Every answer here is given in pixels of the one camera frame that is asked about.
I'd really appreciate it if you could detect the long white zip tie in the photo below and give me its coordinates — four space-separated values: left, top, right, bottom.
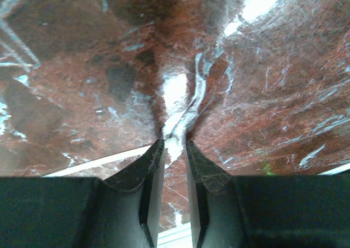
42 137 349 177

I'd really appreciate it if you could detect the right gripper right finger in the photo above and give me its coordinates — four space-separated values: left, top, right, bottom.
186 141 349 247

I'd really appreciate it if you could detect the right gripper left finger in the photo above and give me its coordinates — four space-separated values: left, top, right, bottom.
1 139 165 247

